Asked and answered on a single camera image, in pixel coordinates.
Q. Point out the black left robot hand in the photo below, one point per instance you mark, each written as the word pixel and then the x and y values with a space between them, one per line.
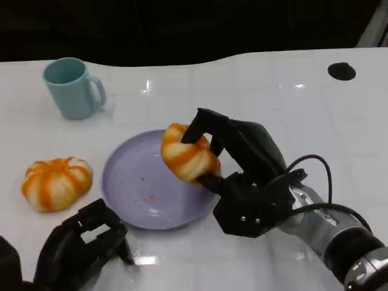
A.
pixel 66 254

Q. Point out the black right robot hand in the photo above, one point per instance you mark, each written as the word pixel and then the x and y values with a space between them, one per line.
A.
pixel 251 157

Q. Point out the orange and white bread roll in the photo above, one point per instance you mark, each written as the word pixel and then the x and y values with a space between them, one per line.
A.
pixel 56 185
pixel 188 157

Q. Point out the lilac plate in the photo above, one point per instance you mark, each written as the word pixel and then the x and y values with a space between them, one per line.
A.
pixel 136 169

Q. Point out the black round table hole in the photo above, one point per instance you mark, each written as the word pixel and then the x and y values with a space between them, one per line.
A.
pixel 341 71

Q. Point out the pale green mug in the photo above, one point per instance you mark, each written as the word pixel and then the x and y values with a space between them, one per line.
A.
pixel 72 97

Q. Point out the white frame post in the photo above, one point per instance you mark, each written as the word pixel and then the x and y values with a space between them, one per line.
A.
pixel 376 27

